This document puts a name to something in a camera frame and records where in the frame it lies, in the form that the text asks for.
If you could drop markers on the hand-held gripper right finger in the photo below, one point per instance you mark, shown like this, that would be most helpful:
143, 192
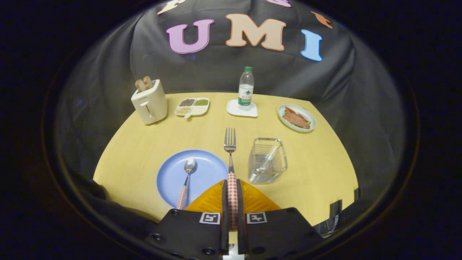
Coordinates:
240, 216

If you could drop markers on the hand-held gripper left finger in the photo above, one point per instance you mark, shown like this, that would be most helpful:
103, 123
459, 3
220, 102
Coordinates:
225, 216

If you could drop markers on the blue round plate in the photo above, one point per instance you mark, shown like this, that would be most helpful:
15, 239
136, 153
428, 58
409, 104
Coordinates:
205, 169

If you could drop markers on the black table edge clamp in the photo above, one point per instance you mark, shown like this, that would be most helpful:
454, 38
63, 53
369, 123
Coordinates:
357, 194
335, 208

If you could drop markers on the pale green food plate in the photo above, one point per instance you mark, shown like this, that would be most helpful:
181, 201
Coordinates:
282, 117

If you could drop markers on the white square coaster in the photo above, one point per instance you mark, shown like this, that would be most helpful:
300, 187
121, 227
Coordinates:
232, 108

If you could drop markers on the white divided dish of beans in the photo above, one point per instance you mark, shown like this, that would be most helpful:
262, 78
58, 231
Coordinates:
196, 110

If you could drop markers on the sliced meat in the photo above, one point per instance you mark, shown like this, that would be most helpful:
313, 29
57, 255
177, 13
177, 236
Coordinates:
296, 120

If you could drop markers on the clear water bottle green cap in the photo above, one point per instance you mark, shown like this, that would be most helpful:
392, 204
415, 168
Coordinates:
245, 90

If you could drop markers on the cream toaster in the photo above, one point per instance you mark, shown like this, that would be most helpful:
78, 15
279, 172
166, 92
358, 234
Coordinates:
151, 104

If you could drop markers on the toasted bread slice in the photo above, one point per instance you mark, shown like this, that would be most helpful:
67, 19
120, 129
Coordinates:
148, 82
139, 85

